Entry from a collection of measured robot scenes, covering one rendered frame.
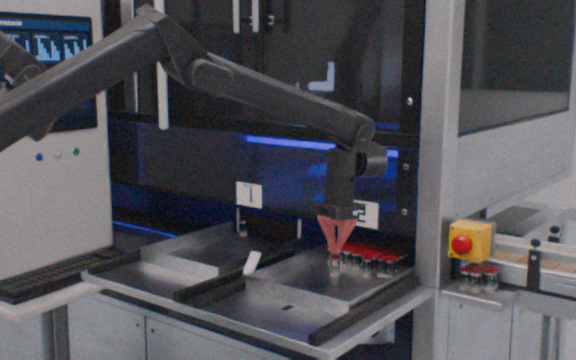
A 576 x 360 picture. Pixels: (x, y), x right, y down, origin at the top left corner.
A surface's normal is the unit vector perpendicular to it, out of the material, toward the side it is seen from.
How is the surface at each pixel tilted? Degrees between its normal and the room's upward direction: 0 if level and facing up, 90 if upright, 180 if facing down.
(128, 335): 90
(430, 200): 90
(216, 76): 105
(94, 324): 90
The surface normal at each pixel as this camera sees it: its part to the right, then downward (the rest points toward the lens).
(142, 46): 0.37, 0.47
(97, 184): 0.83, 0.11
